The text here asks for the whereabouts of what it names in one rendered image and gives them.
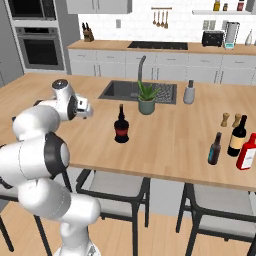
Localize grey tap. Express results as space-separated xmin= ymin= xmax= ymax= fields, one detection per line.
xmin=137 ymin=55 xmax=148 ymax=89

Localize white wall shelf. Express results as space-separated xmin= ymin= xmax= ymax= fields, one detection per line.
xmin=191 ymin=9 xmax=256 ymax=16

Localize dark grey sink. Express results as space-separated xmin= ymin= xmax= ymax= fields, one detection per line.
xmin=97 ymin=79 xmax=178 ymax=106

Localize black toaster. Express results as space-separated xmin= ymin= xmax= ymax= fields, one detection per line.
xmin=201 ymin=30 xmax=225 ymax=48

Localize grey double wall socket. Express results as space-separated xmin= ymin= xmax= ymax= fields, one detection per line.
xmin=202 ymin=19 xmax=217 ymax=31

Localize grey base cupboards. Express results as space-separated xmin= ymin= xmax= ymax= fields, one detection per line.
xmin=67 ymin=48 xmax=256 ymax=87

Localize black hob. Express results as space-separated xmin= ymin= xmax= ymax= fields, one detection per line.
xmin=126 ymin=40 xmax=190 ymax=51

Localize wooden knife block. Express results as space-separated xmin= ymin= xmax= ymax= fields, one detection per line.
xmin=81 ymin=21 xmax=96 ymax=43

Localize red bottle with white label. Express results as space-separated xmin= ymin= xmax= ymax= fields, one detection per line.
xmin=235 ymin=132 xmax=256 ymax=171

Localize grey wall cupboards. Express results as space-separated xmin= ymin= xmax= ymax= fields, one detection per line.
xmin=65 ymin=0 xmax=134 ymax=15

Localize dark bottle with red label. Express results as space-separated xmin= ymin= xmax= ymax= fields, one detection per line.
xmin=113 ymin=103 xmax=131 ymax=144

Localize green plant in grey pot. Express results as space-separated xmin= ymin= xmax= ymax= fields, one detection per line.
xmin=136 ymin=79 xmax=161 ymax=116

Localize steel microwave oven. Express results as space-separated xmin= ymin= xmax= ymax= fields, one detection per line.
xmin=6 ymin=0 xmax=58 ymax=21

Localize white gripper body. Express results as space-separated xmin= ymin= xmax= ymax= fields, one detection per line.
xmin=79 ymin=98 xmax=95 ymax=120

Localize dark bottle with tan label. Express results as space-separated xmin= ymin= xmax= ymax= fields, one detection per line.
xmin=226 ymin=114 xmax=249 ymax=158

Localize wooden pepper mill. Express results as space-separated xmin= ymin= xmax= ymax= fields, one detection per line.
xmin=220 ymin=112 xmax=231 ymax=128
xmin=231 ymin=113 xmax=243 ymax=129

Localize grey blender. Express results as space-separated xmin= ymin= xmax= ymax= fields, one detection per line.
xmin=223 ymin=21 xmax=241 ymax=50

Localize brown bottle with blue label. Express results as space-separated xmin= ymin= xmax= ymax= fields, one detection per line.
xmin=207 ymin=131 xmax=223 ymax=166

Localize wooden hanging spatula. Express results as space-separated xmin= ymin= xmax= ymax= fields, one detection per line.
xmin=163 ymin=9 xmax=170 ymax=30

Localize grey soap dispenser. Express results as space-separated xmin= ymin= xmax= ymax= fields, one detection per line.
xmin=182 ymin=79 xmax=197 ymax=105

